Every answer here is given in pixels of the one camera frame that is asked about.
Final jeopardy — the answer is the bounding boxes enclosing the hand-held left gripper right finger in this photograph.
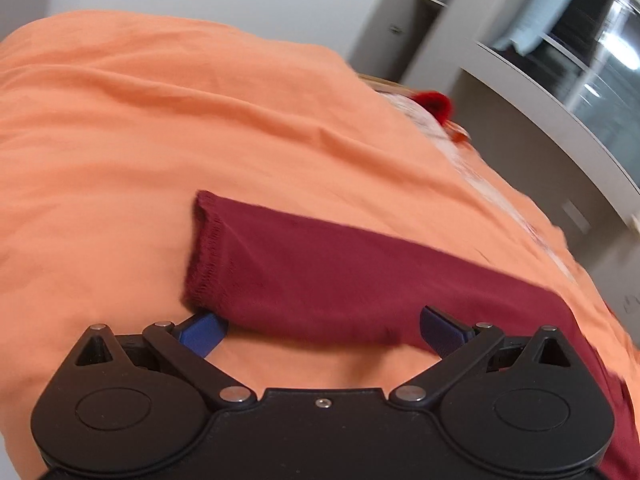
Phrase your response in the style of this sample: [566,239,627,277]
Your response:
[389,305,577,409]

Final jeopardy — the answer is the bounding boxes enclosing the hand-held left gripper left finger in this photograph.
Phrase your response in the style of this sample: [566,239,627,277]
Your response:
[72,310,258,411]

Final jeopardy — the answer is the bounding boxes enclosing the maroon knit garment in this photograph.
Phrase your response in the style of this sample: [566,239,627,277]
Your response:
[182,190,640,480]

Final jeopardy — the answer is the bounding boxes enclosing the pale patterned bed sheet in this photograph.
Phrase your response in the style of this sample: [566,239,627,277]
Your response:
[372,87,576,281]

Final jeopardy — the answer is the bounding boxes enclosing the orange blanket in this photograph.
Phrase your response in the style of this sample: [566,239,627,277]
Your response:
[0,10,640,480]

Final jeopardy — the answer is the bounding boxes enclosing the red plush item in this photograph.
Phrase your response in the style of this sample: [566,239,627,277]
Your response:
[412,90,455,123]

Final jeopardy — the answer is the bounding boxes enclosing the grey window bench unit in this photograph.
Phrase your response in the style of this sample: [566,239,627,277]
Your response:
[400,40,640,233]

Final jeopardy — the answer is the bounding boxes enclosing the glass window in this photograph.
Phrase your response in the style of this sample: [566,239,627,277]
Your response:
[492,0,640,161]

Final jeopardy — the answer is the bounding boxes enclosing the grey cabinet with drawers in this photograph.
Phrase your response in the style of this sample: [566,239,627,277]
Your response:
[345,0,468,86]

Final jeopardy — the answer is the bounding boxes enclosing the light blue curtain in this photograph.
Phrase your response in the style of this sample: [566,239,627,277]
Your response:
[492,0,588,56]

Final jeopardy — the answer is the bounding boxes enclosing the white wall socket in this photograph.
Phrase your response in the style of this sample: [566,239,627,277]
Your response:
[561,201,592,233]

